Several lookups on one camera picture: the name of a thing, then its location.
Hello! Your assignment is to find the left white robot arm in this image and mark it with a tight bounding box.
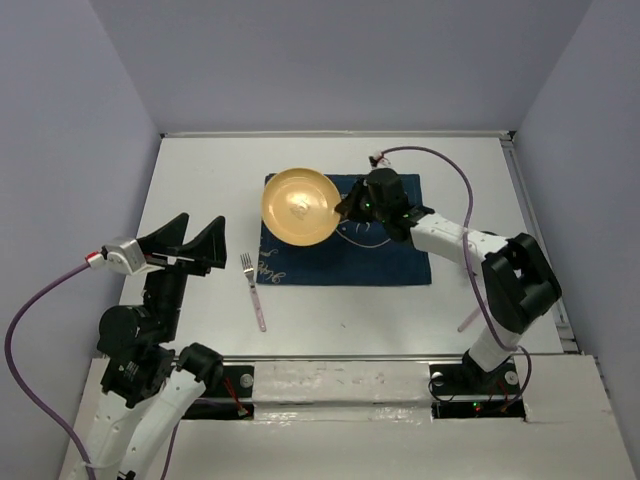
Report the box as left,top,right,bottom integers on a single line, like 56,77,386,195
69,213,227,479

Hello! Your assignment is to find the pink handled fork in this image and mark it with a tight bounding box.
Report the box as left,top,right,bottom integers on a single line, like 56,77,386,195
240,253,267,333

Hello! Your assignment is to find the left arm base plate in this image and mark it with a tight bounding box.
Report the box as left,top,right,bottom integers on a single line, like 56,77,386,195
182,363,255,421

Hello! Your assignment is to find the blue fish placemat cloth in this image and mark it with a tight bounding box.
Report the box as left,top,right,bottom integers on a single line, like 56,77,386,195
255,172,434,288

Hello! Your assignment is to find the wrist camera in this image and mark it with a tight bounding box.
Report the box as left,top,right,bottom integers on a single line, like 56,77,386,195
85,237,162,276
368,152,392,169

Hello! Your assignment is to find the pink handled knife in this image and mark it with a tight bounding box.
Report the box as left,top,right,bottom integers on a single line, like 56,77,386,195
457,310,480,333

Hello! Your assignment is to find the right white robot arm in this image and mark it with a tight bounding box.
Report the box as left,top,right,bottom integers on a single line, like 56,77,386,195
335,168,562,392

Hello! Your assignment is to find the yellow plate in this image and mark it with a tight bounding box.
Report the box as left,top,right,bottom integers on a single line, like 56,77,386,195
261,167,341,247

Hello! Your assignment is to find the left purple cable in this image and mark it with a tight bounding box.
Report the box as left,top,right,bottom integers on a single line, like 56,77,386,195
3,259,176,480

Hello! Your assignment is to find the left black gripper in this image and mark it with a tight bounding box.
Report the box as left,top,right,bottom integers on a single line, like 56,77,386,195
141,210,229,338

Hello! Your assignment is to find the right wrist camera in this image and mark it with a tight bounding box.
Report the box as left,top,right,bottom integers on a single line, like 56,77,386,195
368,152,392,169

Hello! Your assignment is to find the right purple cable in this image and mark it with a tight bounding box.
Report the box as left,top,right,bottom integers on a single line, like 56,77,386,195
384,145,532,401

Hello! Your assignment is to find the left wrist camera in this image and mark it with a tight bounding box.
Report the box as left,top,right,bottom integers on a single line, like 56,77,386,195
85,237,162,276

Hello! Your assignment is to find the purple cable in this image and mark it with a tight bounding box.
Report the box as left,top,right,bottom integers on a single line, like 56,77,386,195
384,145,532,401
3,259,176,480

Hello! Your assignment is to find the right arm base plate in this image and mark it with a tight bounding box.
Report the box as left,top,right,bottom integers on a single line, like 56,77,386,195
427,355,526,420

